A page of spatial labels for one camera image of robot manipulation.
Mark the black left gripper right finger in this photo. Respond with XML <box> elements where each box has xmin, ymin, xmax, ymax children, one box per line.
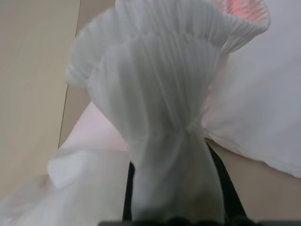
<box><xmin>205</xmin><ymin>140</ymin><xmax>248</xmax><ymax>222</ymax></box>

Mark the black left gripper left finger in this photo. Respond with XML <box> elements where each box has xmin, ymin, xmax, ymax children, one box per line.
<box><xmin>122</xmin><ymin>161</ymin><xmax>137</xmax><ymax>222</ymax></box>

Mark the white pleated fabric garment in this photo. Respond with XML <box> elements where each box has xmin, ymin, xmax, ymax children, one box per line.
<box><xmin>0</xmin><ymin>0</ymin><xmax>301</xmax><ymax>226</ymax></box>

